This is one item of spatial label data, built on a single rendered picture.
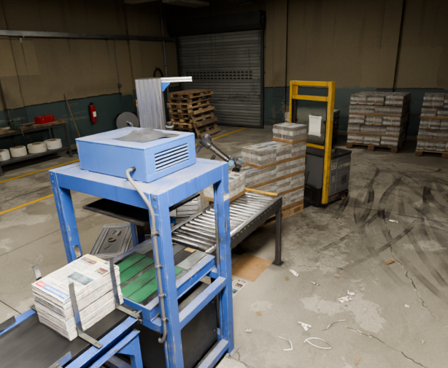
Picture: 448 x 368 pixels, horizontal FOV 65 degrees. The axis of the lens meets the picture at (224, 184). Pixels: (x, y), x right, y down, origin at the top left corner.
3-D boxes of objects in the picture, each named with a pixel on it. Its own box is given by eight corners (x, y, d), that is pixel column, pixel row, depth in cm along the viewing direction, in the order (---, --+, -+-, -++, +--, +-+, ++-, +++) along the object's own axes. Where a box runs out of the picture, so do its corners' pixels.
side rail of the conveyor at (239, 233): (277, 206, 381) (278, 195, 377) (282, 207, 378) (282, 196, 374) (205, 265, 275) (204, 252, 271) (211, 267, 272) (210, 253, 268)
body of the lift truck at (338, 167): (293, 195, 595) (295, 148, 568) (314, 187, 626) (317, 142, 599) (327, 207, 542) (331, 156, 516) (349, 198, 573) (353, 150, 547)
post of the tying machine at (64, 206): (95, 350, 286) (59, 166, 235) (102, 355, 282) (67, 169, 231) (86, 358, 280) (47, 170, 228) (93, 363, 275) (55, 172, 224)
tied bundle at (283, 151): (257, 160, 500) (257, 144, 493) (272, 155, 516) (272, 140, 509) (276, 165, 471) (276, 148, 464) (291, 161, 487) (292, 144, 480)
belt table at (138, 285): (152, 246, 303) (151, 235, 300) (216, 266, 269) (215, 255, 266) (83, 289, 248) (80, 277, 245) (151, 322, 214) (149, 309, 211)
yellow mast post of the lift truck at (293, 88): (287, 190, 585) (290, 80, 527) (290, 190, 590) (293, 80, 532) (290, 192, 578) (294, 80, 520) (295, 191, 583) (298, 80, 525)
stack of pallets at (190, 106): (192, 128, 1207) (189, 89, 1164) (216, 130, 1163) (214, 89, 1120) (168, 136, 1097) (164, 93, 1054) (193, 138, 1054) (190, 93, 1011)
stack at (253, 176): (209, 231, 478) (206, 172, 451) (271, 208, 545) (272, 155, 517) (228, 242, 449) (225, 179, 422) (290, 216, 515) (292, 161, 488)
